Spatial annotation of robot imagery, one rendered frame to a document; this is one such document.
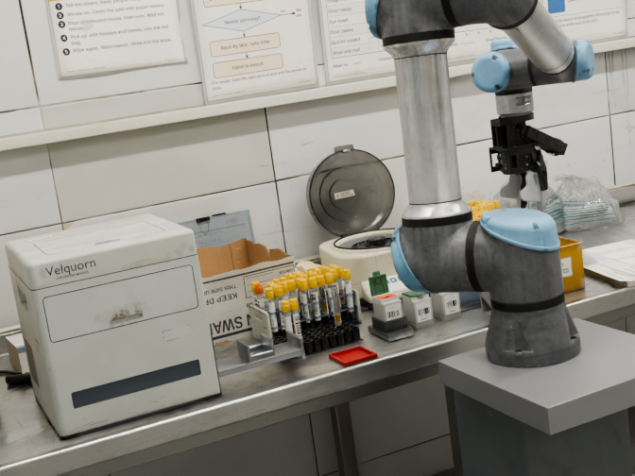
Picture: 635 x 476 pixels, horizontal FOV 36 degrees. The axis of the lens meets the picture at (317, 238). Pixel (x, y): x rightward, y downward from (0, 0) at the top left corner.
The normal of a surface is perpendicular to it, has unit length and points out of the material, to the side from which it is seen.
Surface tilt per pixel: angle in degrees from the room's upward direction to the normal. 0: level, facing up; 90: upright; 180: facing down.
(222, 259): 87
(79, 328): 90
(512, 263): 90
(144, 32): 90
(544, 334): 72
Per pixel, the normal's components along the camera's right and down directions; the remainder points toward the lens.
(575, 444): 0.42, 0.12
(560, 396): -0.15, -0.97
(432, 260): -0.47, 0.18
